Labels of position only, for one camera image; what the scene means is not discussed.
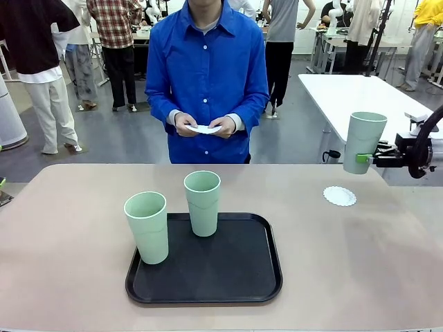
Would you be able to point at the bystander in yellow top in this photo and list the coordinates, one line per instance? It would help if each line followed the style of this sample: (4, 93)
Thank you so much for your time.
(427, 17)

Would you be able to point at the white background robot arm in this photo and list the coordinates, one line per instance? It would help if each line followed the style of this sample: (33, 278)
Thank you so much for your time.
(334, 17)
(151, 8)

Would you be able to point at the bystander in beige coat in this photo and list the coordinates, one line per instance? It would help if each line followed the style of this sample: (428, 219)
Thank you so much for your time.
(361, 20)

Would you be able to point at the person's right forearm blue sleeve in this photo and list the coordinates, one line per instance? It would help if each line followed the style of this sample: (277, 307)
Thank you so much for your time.
(161, 107)

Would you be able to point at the person in blue shirt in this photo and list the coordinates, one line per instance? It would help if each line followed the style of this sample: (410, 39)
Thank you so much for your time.
(207, 69)

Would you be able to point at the white paper doily coaster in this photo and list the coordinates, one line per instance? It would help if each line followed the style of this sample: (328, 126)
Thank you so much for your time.
(339, 196)
(204, 129)

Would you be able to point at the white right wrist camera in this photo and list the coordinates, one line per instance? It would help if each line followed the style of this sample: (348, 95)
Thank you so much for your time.
(415, 117)

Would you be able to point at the bystander in plaid shirt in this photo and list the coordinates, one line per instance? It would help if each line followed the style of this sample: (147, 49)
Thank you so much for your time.
(110, 24)

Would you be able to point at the bystander in grey shirt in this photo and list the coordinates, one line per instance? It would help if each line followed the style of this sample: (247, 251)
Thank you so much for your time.
(282, 20)

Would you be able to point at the bystander in black top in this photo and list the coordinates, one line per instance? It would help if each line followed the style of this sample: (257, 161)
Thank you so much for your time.
(31, 41)

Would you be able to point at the person's right hand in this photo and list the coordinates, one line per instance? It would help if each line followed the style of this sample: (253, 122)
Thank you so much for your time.
(183, 121)

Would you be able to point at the pale green plastic cup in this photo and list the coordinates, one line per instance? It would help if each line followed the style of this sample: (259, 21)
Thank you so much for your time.
(203, 211)
(149, 235)
(363, 138)

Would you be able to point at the bystander in grey patterned trousers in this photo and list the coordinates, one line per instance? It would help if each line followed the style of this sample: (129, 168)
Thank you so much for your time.
(81, 69)

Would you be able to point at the person's left forearm blue sleeve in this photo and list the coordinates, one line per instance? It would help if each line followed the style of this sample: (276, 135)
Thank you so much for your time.
(252, 110)

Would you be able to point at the black plastic serving tray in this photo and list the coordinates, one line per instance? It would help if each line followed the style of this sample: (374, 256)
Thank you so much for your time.
(214, 269)

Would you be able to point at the white rectangular table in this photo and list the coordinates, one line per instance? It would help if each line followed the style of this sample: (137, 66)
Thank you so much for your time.
(356, 97)

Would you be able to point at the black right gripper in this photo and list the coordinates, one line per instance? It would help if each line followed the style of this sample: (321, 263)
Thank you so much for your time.
(405, 148)

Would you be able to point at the person's left hand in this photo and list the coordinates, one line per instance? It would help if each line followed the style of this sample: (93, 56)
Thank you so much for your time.
(228, 126)

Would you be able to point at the white cylindrical air purifier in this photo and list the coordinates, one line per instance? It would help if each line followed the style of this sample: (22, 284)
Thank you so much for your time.
(10, 121)

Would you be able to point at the black tripod pole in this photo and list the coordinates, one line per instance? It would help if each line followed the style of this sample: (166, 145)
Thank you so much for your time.
(379, 41)

